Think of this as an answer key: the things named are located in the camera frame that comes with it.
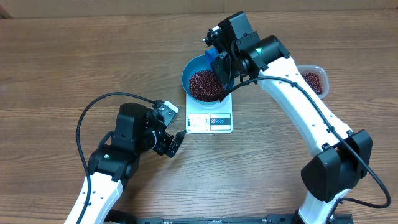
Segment teal metal bowl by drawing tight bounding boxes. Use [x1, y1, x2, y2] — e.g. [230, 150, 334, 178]
[182, 55, 212, 98]

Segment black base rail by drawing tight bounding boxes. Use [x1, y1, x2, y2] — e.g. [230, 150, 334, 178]
[105, 210, 354, 224]

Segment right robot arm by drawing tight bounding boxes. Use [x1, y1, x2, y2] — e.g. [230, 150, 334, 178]
[205, 12, 373, 223]

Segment white digital kitchen scale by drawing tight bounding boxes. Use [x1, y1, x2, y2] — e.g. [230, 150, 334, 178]
[185, 94, 233, 134]

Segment blue plastic measuring scoop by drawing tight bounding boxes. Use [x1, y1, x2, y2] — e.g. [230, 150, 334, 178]
[204, 47, 218, 65]

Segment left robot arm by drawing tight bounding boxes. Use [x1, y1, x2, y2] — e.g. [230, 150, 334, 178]
[65, 100, 185, 223]

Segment clear plastic food container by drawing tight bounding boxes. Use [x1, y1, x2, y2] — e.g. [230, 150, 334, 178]
[297, 65, 330, 99]

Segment red adzuki beans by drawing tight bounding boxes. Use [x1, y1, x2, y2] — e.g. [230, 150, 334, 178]
[188, 69, 323, 102]

